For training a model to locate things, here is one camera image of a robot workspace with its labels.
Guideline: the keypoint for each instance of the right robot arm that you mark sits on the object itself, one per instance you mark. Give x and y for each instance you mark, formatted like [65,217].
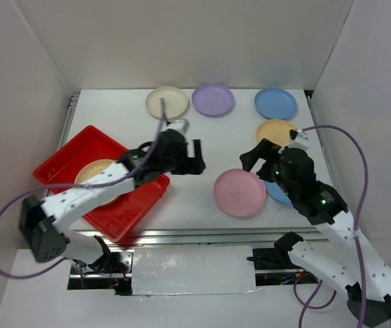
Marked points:
[363,278]

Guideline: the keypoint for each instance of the purple plate at back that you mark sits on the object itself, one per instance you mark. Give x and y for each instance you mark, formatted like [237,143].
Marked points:
[213,100]

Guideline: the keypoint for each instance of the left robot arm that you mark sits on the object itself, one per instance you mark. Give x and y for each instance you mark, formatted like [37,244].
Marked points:
[45,223]

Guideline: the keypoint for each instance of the white foil-edged panel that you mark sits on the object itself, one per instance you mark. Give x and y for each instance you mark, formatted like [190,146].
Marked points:
[207,270]

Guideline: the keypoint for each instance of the blue plate in front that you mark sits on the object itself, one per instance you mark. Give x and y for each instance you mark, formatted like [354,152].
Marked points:
[277,193]

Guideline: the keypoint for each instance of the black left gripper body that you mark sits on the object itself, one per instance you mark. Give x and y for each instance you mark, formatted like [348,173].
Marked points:
[177,165]

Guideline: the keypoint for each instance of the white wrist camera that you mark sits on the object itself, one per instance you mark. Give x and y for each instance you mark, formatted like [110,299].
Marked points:
[298,140]
[180,126]

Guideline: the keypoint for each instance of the red plastic bin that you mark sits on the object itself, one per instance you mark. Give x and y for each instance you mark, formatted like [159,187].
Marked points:
[118,217]

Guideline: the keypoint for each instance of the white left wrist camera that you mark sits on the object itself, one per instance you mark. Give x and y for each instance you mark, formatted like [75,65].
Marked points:
[180,126]

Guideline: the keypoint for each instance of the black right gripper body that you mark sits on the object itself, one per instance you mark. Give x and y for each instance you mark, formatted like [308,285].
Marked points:
[284,183]

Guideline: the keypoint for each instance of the cream plate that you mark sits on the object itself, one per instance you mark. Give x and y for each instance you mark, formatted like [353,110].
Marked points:
[175,100]

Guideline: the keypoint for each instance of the aluminium front rail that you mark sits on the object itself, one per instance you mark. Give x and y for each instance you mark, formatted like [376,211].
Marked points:
[248,236]

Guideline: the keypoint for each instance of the pink plate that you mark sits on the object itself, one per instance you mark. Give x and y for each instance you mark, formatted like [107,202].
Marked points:
[239,193]

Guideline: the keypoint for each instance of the orange plate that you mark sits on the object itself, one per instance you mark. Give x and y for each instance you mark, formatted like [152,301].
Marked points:
[95,173]
[276,131]

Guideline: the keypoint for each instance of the blue plate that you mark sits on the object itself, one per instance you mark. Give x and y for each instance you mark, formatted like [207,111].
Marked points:
[275,103]
[277,193]

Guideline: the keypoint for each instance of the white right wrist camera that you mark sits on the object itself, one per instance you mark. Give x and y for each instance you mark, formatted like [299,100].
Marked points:
[298,140]

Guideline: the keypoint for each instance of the blue plate at back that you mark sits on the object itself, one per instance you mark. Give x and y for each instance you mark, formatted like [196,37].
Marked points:
[275,103]

